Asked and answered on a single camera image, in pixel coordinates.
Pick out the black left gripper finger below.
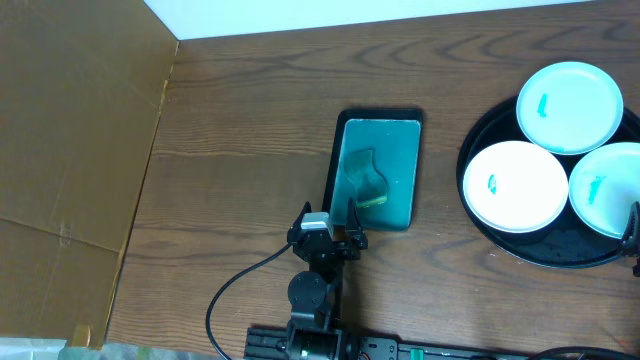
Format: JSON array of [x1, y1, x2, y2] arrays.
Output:
[[345, 198, 365, 240], [294, 201, 312, 230]]

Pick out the green yellow sponge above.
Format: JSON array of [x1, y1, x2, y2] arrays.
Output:
[[344, 149, 388, 208]]

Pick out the white plate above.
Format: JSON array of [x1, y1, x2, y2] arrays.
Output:
[[462, 141, 568, 233]]

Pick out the mint green plate top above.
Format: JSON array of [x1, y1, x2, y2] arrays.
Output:
[[516, 61, 624, 155]]

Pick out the mint green plate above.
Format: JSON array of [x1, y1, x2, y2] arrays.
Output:
[[569, 142, 639, 239], [516, 61, 624, 155]]

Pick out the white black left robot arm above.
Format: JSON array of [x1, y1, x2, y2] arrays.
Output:
[[285, 199, 368, 360]]

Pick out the round black serving tray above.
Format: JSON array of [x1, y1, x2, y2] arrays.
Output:
[[456, 96, 625, 269]]

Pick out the mint green plate right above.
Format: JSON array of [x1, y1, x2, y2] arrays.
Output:
[[569, 142, 639, 239]]

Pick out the brown cardboard sheet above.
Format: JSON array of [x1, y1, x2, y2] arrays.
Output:
[[1, 0, 178, 348]]

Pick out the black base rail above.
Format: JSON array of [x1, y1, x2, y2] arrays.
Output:
[[243, 327, 528, 360]]

